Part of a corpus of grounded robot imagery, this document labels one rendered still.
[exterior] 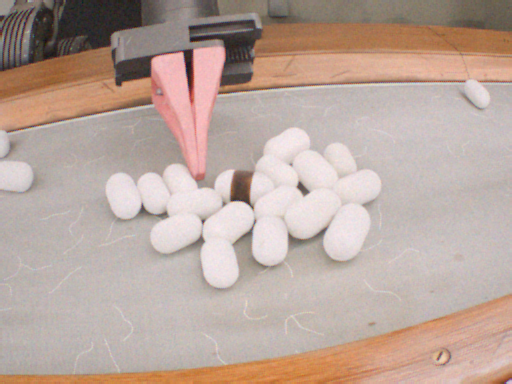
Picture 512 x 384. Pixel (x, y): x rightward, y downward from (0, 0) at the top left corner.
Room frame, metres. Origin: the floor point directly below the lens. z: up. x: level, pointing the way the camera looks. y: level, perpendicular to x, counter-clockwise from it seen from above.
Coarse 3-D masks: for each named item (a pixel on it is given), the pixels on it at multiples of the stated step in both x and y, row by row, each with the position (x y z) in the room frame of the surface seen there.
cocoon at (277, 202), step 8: (272, 192) 0.31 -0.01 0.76; (280, 192) 0.31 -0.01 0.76; (288, 192) 0.31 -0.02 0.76; (296, 192) 0.31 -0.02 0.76; (264, 200) 0.30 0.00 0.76; (272, 200) 0.30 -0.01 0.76; (280, 200) 0.30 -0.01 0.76; (288, 200) 0.30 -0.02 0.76; (296, 200) 0.30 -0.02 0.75; (256, 208) 0.30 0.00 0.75; (264, 208) 0.30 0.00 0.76; (272, 208) 0.29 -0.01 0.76; (280, 208) 0.30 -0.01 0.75; (288, 208) 0.30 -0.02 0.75; (256, 216) 0.30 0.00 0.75; (280, 216) 0.29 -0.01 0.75
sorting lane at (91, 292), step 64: (64, 128) 0.44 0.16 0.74; (128, 128) 0.43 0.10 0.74; (256, 128) 0.42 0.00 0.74; (320, 128) 0.42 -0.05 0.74; (384, 128) 0.42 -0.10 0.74; (448, 128) 0.42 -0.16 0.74; (0, 192) 0.34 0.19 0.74; (64, 192) 0.34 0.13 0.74; (384, 192) 0.33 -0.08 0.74; (448, 192) 0.33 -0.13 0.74; (0, 256) 0.27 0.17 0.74; (64, 256) 0.27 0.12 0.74; (128, 256) 0.27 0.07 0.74; (192, 256) 0.27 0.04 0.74; (320, 256) 0.27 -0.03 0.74; (384, 256) 0.27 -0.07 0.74; (448, 256) 0.26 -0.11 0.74; (0, 320) 0.21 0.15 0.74; (64, 320) 0.21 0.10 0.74; (128, 320) 0.22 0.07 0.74; (192, 320) 0.22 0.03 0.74; (256, 320) 0.22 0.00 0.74; (320, 320) 0.22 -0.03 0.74; (384, 320) 0.21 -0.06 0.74
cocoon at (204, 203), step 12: (180, 192) 0.31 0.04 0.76; (192, 192) 0.31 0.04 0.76; (204, 192) 0.31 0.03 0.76; (216, 192) 0.31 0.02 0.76; (168, 204) 0.30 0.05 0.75; (180, 204) 0.30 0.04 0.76; (192, 204) 0.30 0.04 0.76; (204, 204) 0.30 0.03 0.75; (216, 204) 0.30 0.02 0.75; (204, 216) 0.30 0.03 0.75
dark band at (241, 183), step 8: (232, 176) 0.32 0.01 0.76; (240, 176) 0.32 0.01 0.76; (248, 176) 0.32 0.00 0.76; (232, 184) 0.32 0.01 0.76; (240, 184) 0.32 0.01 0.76; (248, 184) 0.32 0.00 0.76; (232, 192) 0.31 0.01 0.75; (240, 192) 0.31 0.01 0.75; (248, 192) 0.31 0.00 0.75; (232, 200) 0.31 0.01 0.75; (240, 200) 0.31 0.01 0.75; (248, 200) 0.31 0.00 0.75
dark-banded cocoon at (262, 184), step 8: (224, 176) 0.32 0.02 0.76; (256, 176) 0.32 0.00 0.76; (264, 176) 0.32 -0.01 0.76; (216, 184) 0.32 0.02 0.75; (224, 184) 0.32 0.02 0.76; (256, 184) 0.32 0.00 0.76; (264, 184) 0.32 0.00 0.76; (272, 184) 0.32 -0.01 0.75; (224, 192) 0.32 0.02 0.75; (256, 192) 0.31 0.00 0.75; (264, 192) 0.31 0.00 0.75; (224, 200) 0.32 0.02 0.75; (256, 200) 0.31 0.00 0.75
